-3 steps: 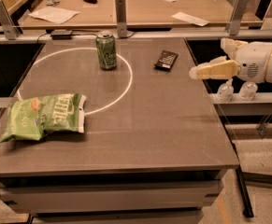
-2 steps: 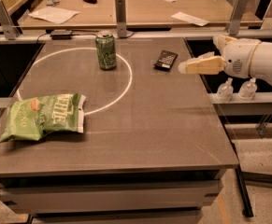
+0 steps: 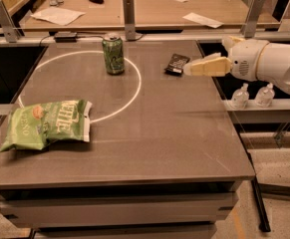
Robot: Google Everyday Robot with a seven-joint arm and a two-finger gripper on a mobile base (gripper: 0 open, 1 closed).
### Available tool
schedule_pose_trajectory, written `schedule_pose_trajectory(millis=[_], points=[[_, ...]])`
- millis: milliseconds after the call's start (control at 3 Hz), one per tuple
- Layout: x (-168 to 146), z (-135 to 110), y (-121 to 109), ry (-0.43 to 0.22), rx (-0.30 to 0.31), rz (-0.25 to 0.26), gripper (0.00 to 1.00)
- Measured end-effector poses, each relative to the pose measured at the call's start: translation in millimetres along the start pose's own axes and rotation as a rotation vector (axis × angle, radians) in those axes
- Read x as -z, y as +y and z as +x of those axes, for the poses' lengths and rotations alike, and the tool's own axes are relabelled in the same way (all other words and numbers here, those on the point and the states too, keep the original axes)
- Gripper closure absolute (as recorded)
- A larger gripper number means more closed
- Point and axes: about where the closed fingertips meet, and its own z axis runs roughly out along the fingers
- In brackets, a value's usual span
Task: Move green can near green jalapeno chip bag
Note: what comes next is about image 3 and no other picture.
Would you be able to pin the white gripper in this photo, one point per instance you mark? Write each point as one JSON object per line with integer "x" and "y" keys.
{"x": 245, "y": 59}

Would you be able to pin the green soda can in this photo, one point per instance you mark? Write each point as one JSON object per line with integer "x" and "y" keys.
{"x": 113, "y": 53}

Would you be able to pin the green jalapeno chip bag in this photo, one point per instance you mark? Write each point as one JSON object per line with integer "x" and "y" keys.
{"x": 37, "y": 126}

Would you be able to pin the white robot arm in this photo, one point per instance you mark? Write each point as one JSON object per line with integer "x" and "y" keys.
{"x": 274, "y": 66}

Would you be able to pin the white paper sheet right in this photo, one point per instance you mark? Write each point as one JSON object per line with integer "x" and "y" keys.
{"x": 202, "y": 21}

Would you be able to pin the left clear sanitizer bottle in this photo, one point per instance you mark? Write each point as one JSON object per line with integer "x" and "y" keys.
{"x": 240, "y": 97}

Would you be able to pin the clear sanitizer bottle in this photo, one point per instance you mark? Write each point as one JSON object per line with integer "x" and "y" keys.
{"x": 265, "y": 96}
{"x": 240, "y": 97}

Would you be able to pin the black snack packet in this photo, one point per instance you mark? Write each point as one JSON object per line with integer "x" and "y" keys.
{"x": 176, "y": 64}

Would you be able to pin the right clear sanitizer bottle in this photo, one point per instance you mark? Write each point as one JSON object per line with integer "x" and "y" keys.
{"x": 265, "y": 96}

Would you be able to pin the grey drawer cabinet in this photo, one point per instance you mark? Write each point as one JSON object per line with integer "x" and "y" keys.
{"x": 142, "y": 211}

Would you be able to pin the black power adapter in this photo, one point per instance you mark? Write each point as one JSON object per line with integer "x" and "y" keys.
{"x": 63, "y": 37}

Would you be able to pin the white paper sheet left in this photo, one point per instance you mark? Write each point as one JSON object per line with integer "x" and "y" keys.
{"x": 57, "y": 15}

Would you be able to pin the wooden back desk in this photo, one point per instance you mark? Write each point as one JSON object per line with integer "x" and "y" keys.
{"x": 150, "y": 14}

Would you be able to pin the right metal bracket post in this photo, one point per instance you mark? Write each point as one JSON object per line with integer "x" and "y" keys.
{"x": 249, "y": 28}

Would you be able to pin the metal bracket post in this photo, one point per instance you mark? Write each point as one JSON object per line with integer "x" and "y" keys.
{"x": 130, "y": 21}
{"x": 10, "y": 31}
{"x": 249, "y": 28}

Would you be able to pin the middle metal bracket post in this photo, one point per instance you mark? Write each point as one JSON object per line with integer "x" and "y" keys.
{"x": 130, "y": 21}

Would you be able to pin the left metal bracket post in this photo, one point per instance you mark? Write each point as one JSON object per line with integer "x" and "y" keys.
{"x": 10, "y": 31}

